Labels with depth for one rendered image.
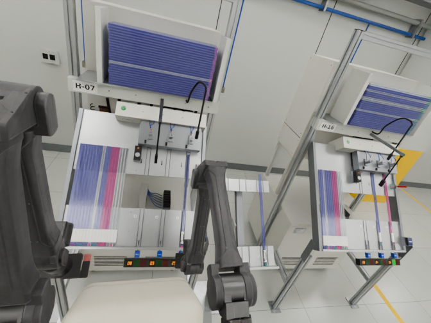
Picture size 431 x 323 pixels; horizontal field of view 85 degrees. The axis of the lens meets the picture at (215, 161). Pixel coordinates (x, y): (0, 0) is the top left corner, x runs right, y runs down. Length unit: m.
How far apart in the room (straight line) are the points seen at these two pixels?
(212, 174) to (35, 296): 0.48
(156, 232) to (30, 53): 2.34
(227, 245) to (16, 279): 0.42
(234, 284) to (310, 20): 2.88
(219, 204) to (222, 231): 0.08
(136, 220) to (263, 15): 2.38
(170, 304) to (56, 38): 2.80
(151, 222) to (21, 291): 0.85
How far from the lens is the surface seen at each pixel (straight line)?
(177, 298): 0.44
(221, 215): 0.67
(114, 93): 1.39
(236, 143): 3.27
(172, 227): 1.34
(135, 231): 1.33
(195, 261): 0.98
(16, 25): 3.12
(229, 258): 0.64
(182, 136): 1.35
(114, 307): 0.43
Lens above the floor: 1.77
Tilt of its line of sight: 30 degrees down
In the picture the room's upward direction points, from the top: 15 degrees clockwise
